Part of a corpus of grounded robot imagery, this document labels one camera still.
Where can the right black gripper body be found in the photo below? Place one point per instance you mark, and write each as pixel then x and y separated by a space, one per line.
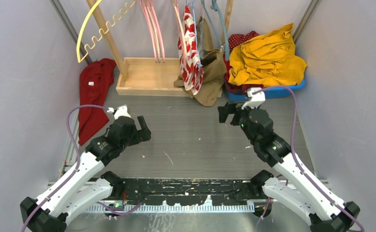
pixel 244 123

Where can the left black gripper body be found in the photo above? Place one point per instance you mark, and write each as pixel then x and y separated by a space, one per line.
pixel 130 140

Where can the white red floral garment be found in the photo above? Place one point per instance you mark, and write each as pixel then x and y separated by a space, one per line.
pixel 192 73

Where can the tan brown skirt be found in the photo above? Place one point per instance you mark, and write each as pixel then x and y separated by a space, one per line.
pixel 213 64

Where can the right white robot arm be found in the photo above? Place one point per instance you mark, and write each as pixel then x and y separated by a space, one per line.
pixel 311 200

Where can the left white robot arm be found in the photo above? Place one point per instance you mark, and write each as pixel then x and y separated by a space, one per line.
pixel 53 210

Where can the wooden hanger rack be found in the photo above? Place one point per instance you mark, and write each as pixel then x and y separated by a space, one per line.
pixel 138 76

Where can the light blue hanger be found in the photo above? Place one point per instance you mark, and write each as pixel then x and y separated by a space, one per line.
pixel 197 11

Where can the beige hanger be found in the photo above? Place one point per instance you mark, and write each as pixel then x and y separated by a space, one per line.
pixel 179 23

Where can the blue plastic bin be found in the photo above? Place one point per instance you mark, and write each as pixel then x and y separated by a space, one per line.
pixel 238 93

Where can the dark red garment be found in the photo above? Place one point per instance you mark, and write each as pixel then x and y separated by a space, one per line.
pixel 95 81

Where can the yellow garment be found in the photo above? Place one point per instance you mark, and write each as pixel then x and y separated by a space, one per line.
pixel 268 59

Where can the red polka dot garment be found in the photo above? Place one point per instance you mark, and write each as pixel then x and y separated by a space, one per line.
pixel 237 39

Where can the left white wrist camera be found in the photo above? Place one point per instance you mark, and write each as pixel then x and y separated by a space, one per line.
pixel 121 111

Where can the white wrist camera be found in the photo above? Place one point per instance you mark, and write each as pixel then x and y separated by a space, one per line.
pixel 121 111
pixel 255 97

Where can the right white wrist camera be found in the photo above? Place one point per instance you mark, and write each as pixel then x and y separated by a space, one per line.
pixel 255 97

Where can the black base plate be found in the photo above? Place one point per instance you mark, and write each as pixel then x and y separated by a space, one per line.
pixel 187 192

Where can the white slotted cable duct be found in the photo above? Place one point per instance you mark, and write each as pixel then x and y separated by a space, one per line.
pixel 205 208

